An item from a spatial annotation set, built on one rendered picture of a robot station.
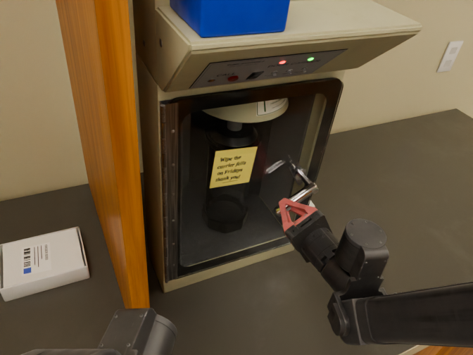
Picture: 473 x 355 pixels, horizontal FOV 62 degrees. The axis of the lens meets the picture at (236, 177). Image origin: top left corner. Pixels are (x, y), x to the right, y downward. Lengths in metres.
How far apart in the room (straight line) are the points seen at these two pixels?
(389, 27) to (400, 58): 0.95
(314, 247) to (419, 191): 0.68
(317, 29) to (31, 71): 0.67
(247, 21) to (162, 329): 0.32
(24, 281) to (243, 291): 0.43
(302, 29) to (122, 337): 0.37
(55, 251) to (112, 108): 0.53
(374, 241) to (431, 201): 0.71
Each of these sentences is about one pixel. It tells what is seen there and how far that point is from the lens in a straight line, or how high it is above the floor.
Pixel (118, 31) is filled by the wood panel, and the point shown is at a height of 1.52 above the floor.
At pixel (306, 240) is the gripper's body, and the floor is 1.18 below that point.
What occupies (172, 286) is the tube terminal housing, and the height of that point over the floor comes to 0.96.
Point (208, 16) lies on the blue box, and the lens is 0.42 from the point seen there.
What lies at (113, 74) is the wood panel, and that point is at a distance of 0.43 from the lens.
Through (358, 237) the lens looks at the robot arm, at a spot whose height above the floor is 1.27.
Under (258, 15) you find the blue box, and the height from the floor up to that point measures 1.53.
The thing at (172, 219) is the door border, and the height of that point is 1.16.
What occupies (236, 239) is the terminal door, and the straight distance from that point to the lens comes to 0.80.
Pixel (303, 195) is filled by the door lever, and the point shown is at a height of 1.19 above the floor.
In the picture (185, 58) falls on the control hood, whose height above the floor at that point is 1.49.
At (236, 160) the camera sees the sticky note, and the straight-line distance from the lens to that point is 0.66.
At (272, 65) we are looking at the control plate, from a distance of 0.52.
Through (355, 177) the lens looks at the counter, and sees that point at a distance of 1.24.
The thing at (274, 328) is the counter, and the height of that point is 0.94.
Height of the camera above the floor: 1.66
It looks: 39 degrees down
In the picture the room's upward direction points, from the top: 7 degrees clockwise
